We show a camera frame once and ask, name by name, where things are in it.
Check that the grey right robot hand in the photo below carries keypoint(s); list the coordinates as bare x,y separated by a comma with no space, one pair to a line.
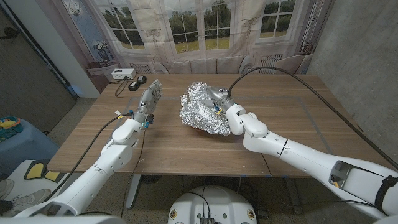
219,96

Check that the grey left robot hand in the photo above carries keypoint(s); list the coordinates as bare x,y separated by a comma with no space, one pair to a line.
147,99

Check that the aluminum foil sheet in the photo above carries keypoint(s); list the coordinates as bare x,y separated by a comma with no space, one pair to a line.
199,112

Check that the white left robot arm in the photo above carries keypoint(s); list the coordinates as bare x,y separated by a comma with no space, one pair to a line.
93,177

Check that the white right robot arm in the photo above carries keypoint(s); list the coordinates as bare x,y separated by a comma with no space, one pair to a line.
298,155

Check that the black power adapter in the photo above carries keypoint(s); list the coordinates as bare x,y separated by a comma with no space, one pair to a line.
133,86
141,79

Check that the wooden table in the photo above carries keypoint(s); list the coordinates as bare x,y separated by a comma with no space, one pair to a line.
174,149

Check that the printed window backdrop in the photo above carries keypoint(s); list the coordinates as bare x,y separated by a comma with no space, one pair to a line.
202,31

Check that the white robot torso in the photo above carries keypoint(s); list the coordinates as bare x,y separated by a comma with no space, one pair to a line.
217,202

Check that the blue storage bin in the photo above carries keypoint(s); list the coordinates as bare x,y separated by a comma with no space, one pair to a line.
25,149

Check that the white yellow floor mat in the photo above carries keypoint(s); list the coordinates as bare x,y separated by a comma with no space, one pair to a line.
34,174

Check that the teal and yellow toy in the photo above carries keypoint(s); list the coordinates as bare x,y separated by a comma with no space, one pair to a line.
9,126

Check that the grey shoe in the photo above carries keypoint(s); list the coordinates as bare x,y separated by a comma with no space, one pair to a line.
6,188
31,199

